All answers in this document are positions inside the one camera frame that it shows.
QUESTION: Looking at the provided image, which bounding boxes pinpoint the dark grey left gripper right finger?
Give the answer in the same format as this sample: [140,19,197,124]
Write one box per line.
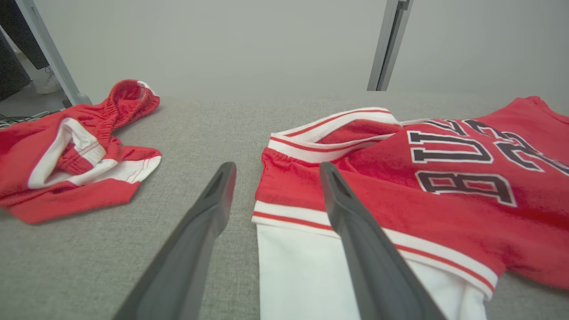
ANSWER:
[319,161,447,320]

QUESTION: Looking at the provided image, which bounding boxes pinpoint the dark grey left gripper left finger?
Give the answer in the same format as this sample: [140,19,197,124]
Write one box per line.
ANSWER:
[113,161,237,320]

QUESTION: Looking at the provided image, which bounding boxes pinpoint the red white basketball jersey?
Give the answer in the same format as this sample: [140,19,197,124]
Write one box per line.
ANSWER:
[252,96,569,320]

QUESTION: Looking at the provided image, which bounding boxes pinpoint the red white shorts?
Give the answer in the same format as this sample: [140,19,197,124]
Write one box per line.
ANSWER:
[0,79,163,224]

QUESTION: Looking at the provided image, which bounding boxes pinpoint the white shoe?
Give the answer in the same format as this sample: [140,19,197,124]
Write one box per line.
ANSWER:
[35,67,61,95]

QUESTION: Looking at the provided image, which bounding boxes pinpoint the floor cables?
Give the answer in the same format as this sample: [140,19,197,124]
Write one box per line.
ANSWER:
[0,109,67,128]

